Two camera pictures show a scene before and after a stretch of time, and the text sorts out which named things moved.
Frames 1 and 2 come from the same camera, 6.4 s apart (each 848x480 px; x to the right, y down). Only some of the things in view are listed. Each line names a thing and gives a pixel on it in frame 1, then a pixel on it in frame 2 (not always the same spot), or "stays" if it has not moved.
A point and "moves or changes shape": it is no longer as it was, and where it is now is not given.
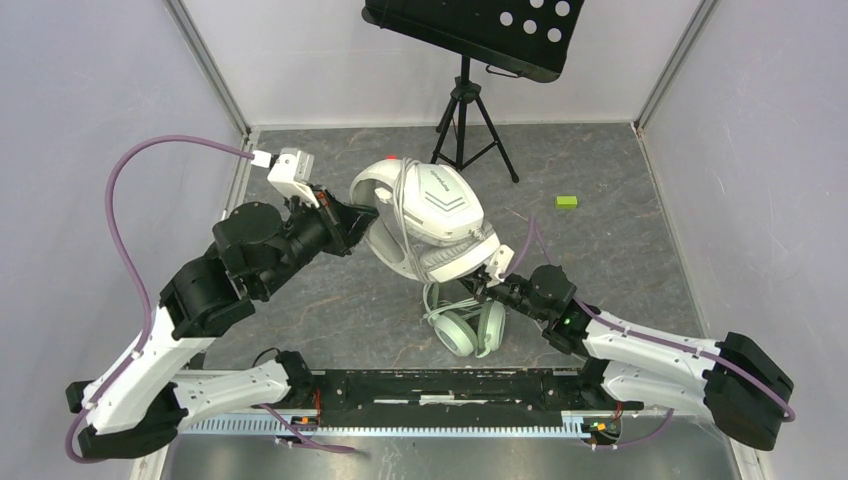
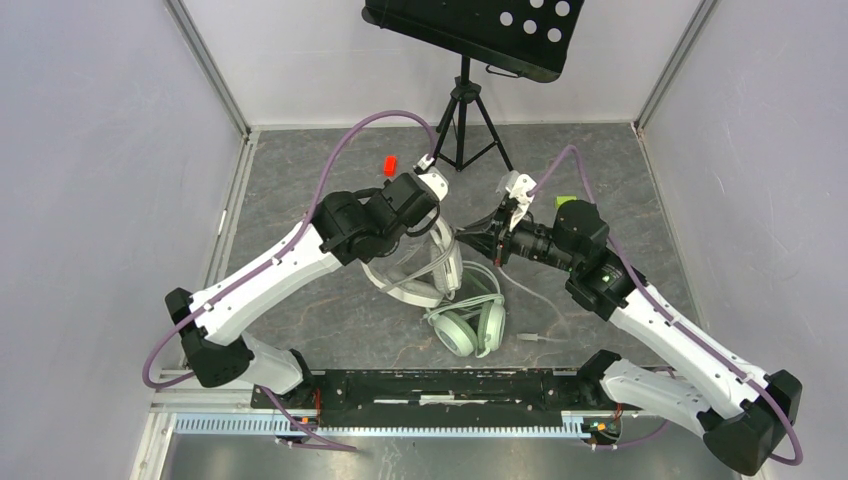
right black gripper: x=475 y=287 to x=485 y=241
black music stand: x=525 y=39 stays
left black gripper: x=358 y=219 to x=386 y=182
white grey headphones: x=430 y=223 moves or changes shape
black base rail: x=460 y=393 stays
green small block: x=566 y=202 stays
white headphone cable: x=400 y=189 to x=394 y=282
